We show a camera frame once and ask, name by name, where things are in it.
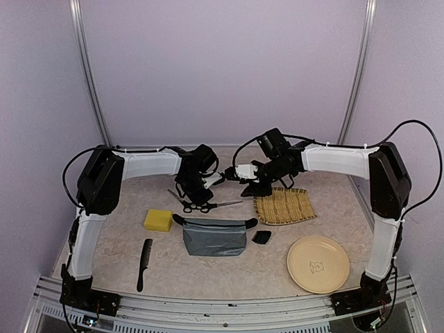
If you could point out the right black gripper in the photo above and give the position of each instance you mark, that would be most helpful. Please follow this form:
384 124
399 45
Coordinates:
253 189

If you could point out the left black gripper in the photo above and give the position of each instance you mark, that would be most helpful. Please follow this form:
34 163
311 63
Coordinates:
200 199

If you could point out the black handled scissors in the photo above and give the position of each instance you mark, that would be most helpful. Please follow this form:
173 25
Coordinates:
206 208
187 207

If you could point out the grey zip pouch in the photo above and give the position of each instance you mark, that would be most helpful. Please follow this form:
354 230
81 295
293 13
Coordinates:
214 237

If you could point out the black clipper guard attachment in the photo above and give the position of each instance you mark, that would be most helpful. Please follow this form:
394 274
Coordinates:
262 237

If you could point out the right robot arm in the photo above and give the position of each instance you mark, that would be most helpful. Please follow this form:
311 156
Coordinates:
381 165

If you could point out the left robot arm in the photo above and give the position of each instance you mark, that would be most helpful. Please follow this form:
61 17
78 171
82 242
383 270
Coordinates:
99 186

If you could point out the woven bamboo tray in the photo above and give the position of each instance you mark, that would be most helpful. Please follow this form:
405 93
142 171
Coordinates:
284 207

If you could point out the yellow sponge block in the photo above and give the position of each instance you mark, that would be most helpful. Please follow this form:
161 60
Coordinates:
158 220

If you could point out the black plastic comb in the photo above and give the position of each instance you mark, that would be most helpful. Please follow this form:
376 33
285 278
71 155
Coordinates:
143 263

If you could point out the beige round plate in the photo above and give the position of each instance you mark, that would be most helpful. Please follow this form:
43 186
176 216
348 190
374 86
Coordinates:
318 264

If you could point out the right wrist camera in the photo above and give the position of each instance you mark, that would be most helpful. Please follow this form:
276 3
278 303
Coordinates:
241 172

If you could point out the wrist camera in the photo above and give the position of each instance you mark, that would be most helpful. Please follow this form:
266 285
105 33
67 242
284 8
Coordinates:
213 180
241 172

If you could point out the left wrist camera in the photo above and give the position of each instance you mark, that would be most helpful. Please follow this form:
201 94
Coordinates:
213 180

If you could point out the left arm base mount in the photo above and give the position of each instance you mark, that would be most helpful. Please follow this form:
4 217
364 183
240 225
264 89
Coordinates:
79 294

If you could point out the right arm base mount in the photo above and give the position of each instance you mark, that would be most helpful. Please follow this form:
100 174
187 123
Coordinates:
370 293

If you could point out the front aluminium rail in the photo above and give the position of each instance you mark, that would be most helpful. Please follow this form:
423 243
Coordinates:
157 314

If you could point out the right aluminium frame post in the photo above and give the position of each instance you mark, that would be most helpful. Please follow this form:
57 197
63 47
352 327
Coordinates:
369 17

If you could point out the aluminium frame post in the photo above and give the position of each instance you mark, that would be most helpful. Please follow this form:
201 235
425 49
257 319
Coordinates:
369 17
79 29

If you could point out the left aluminium frame post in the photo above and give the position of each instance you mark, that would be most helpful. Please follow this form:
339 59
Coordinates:
79 29

